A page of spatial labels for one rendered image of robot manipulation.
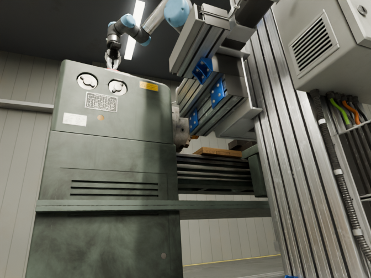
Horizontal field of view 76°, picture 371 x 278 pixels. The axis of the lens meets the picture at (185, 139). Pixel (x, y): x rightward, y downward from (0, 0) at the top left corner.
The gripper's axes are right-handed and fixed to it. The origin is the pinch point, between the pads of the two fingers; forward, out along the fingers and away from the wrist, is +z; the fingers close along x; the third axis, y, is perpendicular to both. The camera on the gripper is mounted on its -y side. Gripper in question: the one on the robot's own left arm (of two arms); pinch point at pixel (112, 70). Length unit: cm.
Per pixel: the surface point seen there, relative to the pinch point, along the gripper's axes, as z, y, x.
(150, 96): 14.5, -3.5, -21.1
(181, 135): 30, 10, -46
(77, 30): -237, 220, 26
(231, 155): 41, 4, -78
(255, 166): 50, -1, -91
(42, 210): 76, -8, 23
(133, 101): 20.1, -3.5, -11.5
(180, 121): 21.3, 6.7, -43.6
